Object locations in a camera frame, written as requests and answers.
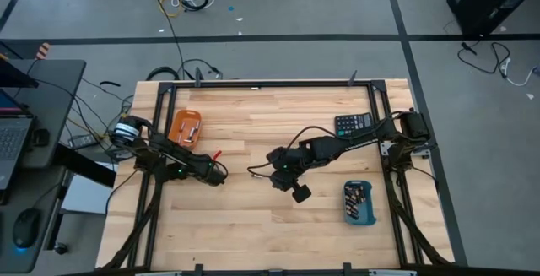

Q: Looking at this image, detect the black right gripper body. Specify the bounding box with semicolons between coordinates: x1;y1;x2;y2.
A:
265;144;316;205

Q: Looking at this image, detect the white box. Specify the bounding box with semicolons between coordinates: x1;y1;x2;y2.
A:
60;160;120;216

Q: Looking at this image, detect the orange plastic bin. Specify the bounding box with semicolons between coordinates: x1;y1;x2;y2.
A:
167;109;203;151

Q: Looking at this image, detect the orange black striped object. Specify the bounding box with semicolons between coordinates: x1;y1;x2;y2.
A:
35;41;51;62

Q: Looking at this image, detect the dark grey desk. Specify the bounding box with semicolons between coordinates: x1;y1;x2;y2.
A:
0;58;88;275

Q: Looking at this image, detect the looped black floor cable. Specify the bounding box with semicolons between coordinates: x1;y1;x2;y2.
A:
456;41;512;76

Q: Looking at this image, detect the black cable with plug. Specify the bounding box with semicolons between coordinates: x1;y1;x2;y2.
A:
175;57;224;81

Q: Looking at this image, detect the black monitor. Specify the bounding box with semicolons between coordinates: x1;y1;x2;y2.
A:
0;58;40;89

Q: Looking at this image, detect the white cable with plug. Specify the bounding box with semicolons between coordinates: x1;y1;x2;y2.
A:
499;57;540;88

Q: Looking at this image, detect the black equipment cabinet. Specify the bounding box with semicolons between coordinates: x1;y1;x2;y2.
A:
437;0;540;37

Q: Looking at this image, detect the black computer mouse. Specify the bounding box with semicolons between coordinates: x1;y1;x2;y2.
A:
12;207;42;251

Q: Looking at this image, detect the black desk support bar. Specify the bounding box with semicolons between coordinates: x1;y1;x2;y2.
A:
53;143;118;189

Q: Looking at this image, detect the black desk calculator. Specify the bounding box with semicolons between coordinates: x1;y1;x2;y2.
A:
333;111;375;138

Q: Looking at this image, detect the thick black cable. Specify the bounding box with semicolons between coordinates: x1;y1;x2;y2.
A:
145;65;181;82

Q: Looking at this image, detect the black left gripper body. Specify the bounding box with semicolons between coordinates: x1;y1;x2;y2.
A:
190;152;230;188

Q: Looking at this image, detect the grey laptop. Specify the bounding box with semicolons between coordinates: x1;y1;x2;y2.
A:
0;89;35;192

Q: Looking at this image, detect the teal plastic bin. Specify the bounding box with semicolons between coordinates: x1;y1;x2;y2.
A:
342;179;378;227

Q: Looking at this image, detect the yellow floor cable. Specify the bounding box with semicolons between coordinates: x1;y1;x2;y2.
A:
158;0;186;19

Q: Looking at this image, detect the long thin black cable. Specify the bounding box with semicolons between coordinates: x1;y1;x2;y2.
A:
144;0;187;81

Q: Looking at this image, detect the black power brick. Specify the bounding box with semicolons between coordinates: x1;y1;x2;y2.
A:
67;133;101;150

